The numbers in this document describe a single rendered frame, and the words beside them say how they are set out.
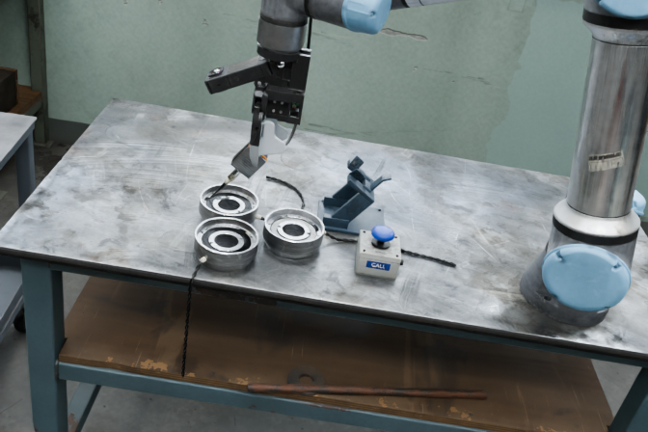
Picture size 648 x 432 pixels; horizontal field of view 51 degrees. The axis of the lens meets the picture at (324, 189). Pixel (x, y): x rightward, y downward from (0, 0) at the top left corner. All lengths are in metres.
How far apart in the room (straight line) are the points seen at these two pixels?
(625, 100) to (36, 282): 0.93
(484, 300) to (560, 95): 1.79
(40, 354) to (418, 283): 0.68
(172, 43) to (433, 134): 1.12
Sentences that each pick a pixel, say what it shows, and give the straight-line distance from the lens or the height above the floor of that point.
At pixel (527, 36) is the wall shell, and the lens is 2.78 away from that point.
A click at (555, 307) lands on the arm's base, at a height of 0.82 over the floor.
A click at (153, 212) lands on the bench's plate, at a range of 1.25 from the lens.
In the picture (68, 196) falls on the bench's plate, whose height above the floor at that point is 0.80.
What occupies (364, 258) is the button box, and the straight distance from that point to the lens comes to 1.14.
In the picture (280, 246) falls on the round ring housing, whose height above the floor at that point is 0.83.
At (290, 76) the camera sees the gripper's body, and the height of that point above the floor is 1.09.
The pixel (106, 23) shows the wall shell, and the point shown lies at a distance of 2.88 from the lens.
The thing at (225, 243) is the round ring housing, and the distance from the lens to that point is 1.17.
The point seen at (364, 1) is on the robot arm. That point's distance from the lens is 0.99.
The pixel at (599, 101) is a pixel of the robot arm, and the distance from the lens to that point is 0.94.
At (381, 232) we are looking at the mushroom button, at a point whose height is 0.87.
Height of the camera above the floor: 1.49
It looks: 30 degrees down
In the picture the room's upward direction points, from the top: 11 degrees clockwise
